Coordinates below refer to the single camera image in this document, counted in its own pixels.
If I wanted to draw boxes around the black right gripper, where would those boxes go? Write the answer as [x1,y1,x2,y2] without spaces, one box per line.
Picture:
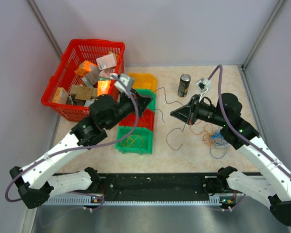
[170,94,227,127]

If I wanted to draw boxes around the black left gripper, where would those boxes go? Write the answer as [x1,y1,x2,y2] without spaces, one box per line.
[105,88,153,131]

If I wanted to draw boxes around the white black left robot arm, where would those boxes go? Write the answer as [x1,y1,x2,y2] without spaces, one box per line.
[10,89,153,209]

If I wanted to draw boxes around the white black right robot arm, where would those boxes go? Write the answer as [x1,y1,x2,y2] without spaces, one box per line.
[170,93,291,226]

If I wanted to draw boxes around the green plastic bin upper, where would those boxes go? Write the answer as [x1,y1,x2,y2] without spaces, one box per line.
[136,89,156,112]

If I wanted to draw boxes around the green plastic bin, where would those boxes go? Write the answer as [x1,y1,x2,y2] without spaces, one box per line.
[136,89,156,112]
[115,128,154,155]

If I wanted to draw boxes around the yellow plastic bin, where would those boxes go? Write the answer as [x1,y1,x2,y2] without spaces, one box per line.
[128,72,158,94]

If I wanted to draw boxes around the red plastic bin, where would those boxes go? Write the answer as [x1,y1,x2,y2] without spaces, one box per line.
[119,108,155,132]

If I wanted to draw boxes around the bright orange box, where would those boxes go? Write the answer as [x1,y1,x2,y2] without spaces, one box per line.
[97,80,111,97]

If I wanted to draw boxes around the dark drink can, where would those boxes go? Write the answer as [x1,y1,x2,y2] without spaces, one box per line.
[178,74,191,97]

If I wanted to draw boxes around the green plastic bin lower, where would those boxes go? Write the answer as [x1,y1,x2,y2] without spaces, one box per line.
[115,128,154,155]

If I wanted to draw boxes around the brown cardboard box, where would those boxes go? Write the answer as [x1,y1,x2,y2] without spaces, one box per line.
[69,85,97,100]

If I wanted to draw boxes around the pink white box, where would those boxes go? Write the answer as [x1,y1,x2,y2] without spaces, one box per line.
[96,53,117,70]

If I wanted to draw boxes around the yellow box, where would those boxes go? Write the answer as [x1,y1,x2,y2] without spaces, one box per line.
[52,87,69,104]

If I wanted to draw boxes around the red plastic basket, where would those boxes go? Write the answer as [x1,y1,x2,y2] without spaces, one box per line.
[41,39,125,122]

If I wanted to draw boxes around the orange wires in red bin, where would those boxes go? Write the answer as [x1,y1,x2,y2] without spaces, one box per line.
[135,114,155,128]

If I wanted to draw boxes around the yellow wires in bin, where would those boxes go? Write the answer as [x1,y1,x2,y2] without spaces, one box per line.
[120,133,146,149]

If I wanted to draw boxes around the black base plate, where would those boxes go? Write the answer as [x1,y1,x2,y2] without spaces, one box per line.
[97,172,236,201]

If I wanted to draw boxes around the grey slotted cable duct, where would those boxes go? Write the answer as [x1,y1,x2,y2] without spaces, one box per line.
[38,195,236,206]

